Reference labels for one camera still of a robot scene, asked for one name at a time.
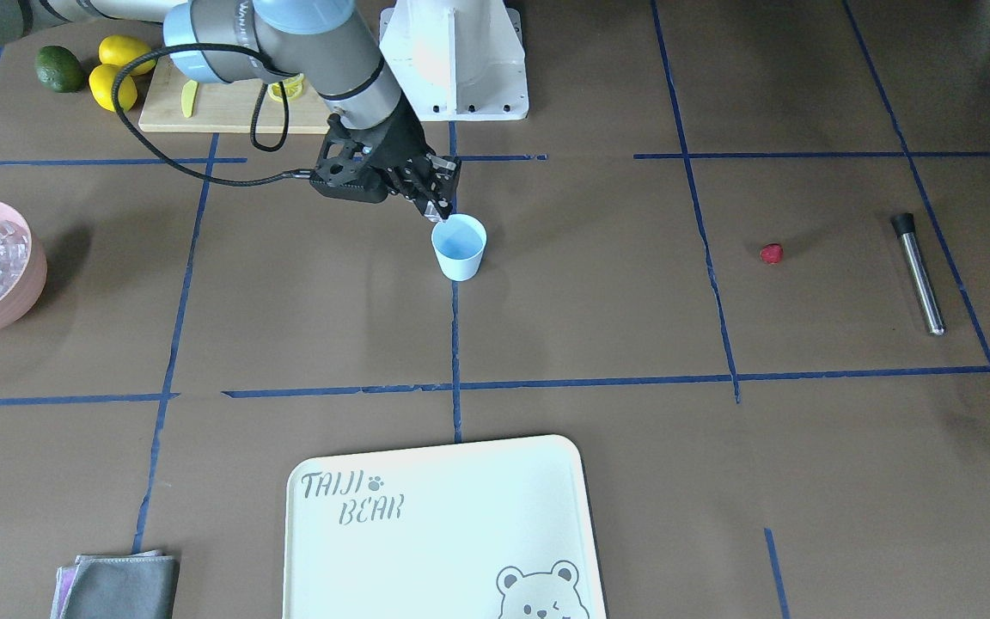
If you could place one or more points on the steel muddler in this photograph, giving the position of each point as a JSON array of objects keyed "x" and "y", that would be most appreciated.
[{"x": 905, "y": 230}]

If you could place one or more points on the wooden cutting board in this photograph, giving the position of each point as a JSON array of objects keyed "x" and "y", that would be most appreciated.
[{"x": 220, "y": 107}]

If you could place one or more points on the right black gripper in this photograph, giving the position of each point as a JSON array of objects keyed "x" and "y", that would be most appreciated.
[{"x": 398, "y": 144}]

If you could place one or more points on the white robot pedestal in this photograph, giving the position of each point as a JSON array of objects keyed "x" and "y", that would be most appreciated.
[{"x": 458, "y": 60}]

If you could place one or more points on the cream bear tray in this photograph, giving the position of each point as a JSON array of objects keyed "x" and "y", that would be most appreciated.
[{"x": 492, "y": 529}]

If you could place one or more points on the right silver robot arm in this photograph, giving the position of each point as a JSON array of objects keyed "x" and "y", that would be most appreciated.
[{"x": 327, "y": 41}]

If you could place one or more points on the yellow lemon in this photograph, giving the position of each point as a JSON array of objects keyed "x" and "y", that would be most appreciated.
[
  {"x": 101, "y": 81},
  {"x": 117, "y": 51}
]

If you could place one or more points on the light blue cup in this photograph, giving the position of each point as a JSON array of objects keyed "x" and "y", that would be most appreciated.
[{"x": 459, "y": 244}]

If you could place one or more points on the lemon slices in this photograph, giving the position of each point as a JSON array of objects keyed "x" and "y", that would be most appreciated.
[{"x": 289, "y": 89}]

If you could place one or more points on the green avocado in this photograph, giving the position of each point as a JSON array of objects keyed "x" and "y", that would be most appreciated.
[{"x": 58, "y": 70}]

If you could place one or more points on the red strawberry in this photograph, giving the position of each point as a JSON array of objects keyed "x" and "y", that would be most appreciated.
[{"x": 772, "y": 253}]

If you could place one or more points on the yellow knife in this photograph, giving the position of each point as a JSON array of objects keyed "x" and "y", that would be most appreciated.
[{"x": 188, "y": 97}]

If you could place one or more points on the folded grey cloth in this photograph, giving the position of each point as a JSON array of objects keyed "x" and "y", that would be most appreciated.
[{"x": 141, "y": 585}]

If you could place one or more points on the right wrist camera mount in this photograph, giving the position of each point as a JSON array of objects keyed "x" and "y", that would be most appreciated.
[{"x": 341, "y": 171}]

